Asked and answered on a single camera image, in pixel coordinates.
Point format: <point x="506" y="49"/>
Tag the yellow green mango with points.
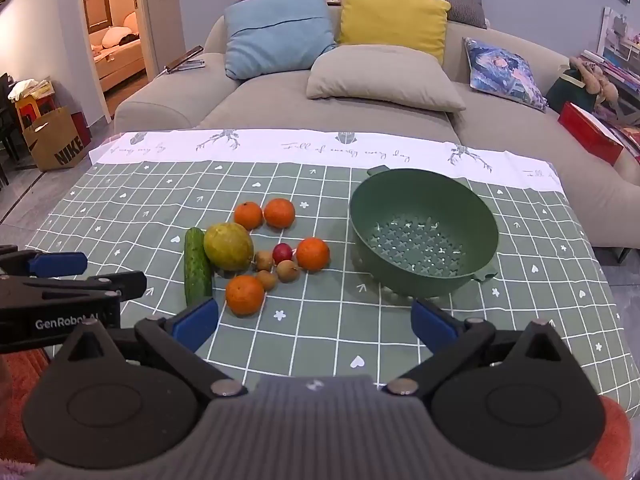
<point x="227" y="247"/>

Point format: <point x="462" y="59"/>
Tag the red box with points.
<point x="587" y="132"/>

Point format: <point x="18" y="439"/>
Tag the printed blue cushion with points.
<point x="505" y="72"/>

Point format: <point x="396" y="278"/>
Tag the grey striped cushion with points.
<point x="462" y="2"/>

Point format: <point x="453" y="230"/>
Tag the orange cloth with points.
<point x="25" y="395"/>

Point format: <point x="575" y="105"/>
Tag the small red tomato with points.
<point x="281" y="252"/>

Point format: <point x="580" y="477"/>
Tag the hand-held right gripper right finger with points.
<point x="432" y="324"/>

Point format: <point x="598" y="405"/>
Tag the green plastic colander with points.
<point x="425" y="205"/>

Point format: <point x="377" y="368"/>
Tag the black dining chair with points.
<point x="6" y="125"/>

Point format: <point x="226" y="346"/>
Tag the red and yellow stools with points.
<point x="32" y="107"/>

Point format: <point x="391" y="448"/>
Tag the white pillow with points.
<point x="117" y="32"/>

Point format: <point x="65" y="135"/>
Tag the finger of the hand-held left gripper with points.
<point x="125" y="285"/>
<point x="57" y="263"/>

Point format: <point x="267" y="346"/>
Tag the beige plush toy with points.
<point x="597" y="80"/>

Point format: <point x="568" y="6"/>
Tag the yellow cushion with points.
<point x="395" y="15"/>

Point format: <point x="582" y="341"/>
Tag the open laptop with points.
<point x="184" y="59"/>

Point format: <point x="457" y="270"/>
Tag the beige sofa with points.
<point x="325" y="115"/>

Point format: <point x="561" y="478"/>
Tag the bed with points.
<point x="120" y="60"/>

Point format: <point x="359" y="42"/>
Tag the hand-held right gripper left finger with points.
<point x="195" y="324"/>

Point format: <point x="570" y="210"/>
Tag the dark green bag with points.
<point x="565" y="92"/>

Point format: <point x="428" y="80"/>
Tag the orange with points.
<point x="248" y="215"/>
<point x="279" y="213"/>
<point x="313" y="254"/>
<point x="245" y="295"/>

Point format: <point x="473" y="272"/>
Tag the green cucumber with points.
<point x="196" y="265"/>

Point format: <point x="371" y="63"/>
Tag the pile of papers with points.
<point x="27" y="89"/>

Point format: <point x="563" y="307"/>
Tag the cardboard Nike box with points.
<point x="52" y="142"/>

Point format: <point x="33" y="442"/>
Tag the brown longan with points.
<point x="264" y="261"/>
<point x="267" y="280"/>

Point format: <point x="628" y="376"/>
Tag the green checked tablecloth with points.
<point x="325" y="335"/>

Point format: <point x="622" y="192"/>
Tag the brown kiwi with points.
<point x="287" y="271"/>

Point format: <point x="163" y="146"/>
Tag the beige cushion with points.
<point x="380" y="77"/>

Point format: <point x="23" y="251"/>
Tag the red bag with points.
<point x="82" y="127"/>

